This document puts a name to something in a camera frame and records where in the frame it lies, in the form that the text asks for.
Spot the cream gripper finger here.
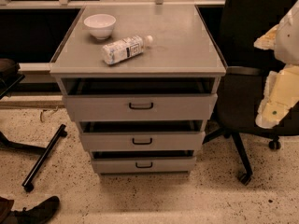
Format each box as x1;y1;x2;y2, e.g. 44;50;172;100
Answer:
253;25;278;50
255;64;299;129

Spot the grey drawer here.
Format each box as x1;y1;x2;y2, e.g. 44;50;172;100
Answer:
63;94;217;121
92;157;196;175
79;132;205;151

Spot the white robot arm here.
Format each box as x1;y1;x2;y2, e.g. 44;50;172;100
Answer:
254;1;299;129

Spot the grey drawer cabinet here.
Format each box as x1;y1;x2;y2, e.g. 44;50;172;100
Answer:
50;5;225;163

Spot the black office chair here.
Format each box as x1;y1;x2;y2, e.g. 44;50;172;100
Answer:
204;0;299;184

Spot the white plastic bottle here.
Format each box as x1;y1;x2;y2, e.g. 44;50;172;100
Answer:
102;35;153;65

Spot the white ceramic bowl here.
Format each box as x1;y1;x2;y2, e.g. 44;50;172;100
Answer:
84;14;116;40

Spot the dark object on left table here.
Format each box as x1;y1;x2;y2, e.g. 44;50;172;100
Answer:
0;58;25;99

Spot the black shoe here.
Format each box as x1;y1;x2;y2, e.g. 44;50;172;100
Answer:
13;196;60;224

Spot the black stand leg with casters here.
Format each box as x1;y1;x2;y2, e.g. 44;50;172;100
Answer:
0;124;67;192

